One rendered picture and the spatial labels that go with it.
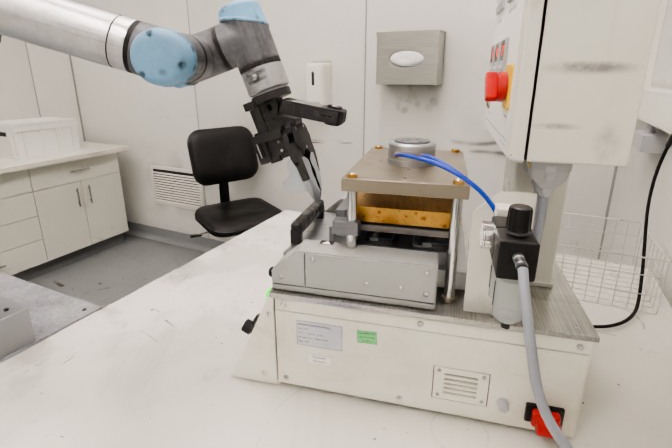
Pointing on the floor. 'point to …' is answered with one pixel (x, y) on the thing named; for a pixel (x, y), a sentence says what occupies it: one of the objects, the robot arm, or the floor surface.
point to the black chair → (237, 149)
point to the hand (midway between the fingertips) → (319, 194)
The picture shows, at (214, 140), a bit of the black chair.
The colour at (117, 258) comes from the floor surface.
